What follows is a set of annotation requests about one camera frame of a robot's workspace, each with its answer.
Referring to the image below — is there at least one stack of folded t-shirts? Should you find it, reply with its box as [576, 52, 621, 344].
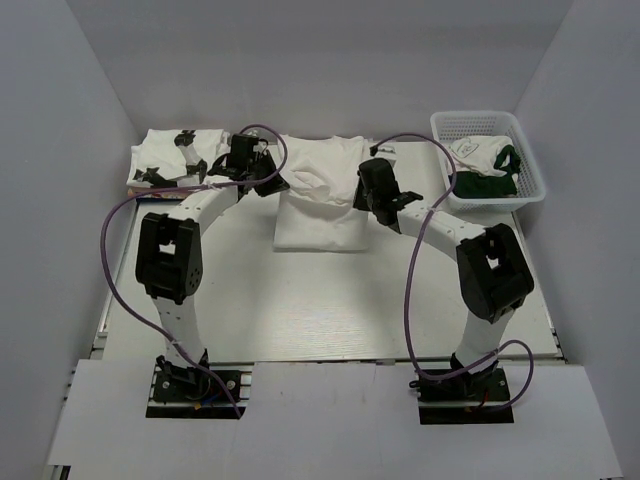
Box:
[127, 187, 191, 201]

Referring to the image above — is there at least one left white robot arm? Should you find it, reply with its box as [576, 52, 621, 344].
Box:
[135, 134, 289, 399]

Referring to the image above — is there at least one white and green t-shirt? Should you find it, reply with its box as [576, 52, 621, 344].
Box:
[447, 135, 522, 199]

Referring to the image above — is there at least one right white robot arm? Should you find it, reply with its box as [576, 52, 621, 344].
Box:
[354, 158, 534, 399]

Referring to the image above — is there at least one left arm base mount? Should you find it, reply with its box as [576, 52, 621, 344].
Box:
[146, 356, 252, 420]

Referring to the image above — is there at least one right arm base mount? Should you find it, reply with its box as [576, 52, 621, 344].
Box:
[409, 355, 514, 426]

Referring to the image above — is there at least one white plastic basket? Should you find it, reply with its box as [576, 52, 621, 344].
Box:
[430, 110, 546, 213]

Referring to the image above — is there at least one white Coca-Cola t-shirt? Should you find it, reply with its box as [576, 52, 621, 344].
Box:
[273, 135, 372, 253]

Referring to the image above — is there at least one folded white black-print t-shirt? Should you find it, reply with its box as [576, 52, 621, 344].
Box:
[127, 129, 230, 189]

